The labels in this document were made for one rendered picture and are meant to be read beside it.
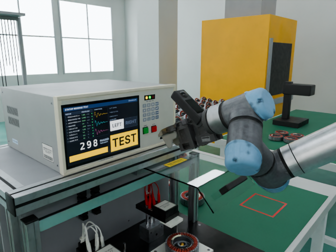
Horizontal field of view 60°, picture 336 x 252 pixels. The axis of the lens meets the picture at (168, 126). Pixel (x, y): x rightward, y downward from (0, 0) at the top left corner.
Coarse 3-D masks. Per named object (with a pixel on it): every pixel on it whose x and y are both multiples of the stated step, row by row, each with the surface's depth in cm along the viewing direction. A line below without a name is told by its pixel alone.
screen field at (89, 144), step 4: (88, 140) 78; (92, 140) 79; (96, 140) 80; (80, 144) 77; (84, 144) 78; (88, 144) 79; (92, 144) 80; (96, 144) 81; (80, 148) 77; (84, 148) 78; (88, 148) 79
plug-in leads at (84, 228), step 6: (90, 222) 87; (84, 228) 85; (96, 228) 88; (84, 234) 88; (96, 234) 85; (84, 240) 89; (96, 240) 85; (102, 240) 87; (78, 246) 88; (84, 246) 88; (90, 246) 84; (96, 246) 85; (102, 246) 87
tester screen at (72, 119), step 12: (72, 108) 73; (84, 108) 76; (96, 108) 79; (108, 108) 82; (120, 108) 85; (132, 108) 88; (72, 120) 74; (84, 120) 77; (96, 120) 79; (108, 120) 82; (72, 132) 75; (84, 132) 77; (96, 132) 80; (108, 132) 83; (120, 132) 86; (72, 144) 75; (108, 144) 84; (96, 156) 81
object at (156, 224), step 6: (144, 222) 106; (156, 222) 106; (144, 228) 103; (150, 228) 102; (156, 228) 105; (162, 228) 107; (144, 234) 104; (150, 234) 103; (156, 234) 105; (162, 234) 108; (144, 240) 104; (150, 240) 103
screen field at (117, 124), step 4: (136, 116) 90; (112, 120) 83; (116, 120) 84; (120, 120) 86; (124, 120) 87; (128, 120) 88; (132, 120) 89; (136, 120) 90; (112, 124) 84; (116, 124) 85; (120, 124) 86; (124, 124) 87; (128, 124) 88; (132, 124) 89; (136, 124) 91; (112, 128) 84; (116, 128) 85; (120, 128) 86
